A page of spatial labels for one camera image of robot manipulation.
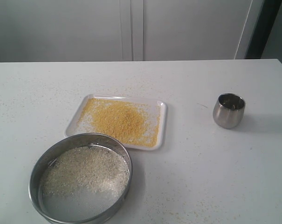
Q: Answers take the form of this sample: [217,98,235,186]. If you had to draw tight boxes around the stainless steel cup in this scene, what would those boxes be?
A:
[213,93,246,129]

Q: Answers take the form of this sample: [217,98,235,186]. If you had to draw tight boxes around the round steel mesh sieve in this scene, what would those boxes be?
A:
[28,133,132,224]

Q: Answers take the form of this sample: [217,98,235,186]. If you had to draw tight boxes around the yellow and white grain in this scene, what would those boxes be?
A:
[41,146,129,196]

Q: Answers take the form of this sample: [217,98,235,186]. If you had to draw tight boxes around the white rectangular plastic tray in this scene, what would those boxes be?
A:
[64,94,167,151]

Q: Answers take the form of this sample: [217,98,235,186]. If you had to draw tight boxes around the yellow millet grains pile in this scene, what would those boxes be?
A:
[76,98,160,147]

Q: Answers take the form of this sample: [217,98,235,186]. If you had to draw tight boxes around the white cabinet with doors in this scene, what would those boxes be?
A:
[0,0,263,62]

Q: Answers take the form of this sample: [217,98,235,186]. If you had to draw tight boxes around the dark vertical post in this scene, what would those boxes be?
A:
[245,0,282,62]

